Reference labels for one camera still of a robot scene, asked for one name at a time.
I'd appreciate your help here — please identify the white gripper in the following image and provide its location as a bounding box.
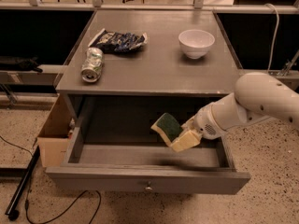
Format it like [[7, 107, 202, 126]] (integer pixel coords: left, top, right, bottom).
[[170, 105, 225, 152]]

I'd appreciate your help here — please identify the green and yellow sponge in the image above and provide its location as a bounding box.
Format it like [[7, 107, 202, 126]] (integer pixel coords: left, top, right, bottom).
[[150, 113, 183, 147]]

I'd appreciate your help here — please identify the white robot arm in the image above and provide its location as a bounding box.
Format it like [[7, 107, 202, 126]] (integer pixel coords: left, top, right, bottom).
[[169, 72, 299, 152]]

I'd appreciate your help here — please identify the open grey top drawer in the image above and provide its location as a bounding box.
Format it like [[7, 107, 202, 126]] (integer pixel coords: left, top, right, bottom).
[[45, 96, 251, 195]]

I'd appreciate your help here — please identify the metal drawer knob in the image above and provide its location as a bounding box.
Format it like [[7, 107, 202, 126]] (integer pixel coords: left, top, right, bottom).
[[144, 182, 153, 192]]

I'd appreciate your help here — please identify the grey wooden cabinet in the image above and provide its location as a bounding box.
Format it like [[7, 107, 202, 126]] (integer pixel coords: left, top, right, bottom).
[[55, 9, 249, 133]]

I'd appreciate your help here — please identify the white ceramic bowl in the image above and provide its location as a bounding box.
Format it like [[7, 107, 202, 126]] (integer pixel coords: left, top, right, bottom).
[[178, 29, 215, 59]]

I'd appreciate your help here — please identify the crushed silver soda can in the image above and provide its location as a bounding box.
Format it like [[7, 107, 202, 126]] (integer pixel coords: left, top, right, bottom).
[[81, 48, 104, 83]]

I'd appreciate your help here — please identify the crumpled blue chip bag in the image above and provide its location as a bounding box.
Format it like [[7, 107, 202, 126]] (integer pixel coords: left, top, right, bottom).
[[88, 29, 148, 54]]

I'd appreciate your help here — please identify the brown cardboard box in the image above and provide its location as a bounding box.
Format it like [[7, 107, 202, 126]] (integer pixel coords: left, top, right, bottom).
[[37, 96, 72, 168]]

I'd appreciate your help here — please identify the black metal bar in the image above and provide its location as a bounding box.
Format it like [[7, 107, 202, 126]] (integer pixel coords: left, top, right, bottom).
[[2, 147, 40, 221]]

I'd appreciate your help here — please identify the white hanging cable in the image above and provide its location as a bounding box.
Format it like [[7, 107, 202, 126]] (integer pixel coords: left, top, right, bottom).
[[264, 3, 280, 75]]

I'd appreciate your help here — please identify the black object on rail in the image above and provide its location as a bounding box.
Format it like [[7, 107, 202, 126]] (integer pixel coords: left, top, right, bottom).
[[0, 56, 43, 73]]

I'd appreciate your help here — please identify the black floor cable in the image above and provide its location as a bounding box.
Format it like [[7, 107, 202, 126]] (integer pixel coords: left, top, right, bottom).
[[0, 135, 102, 224]]

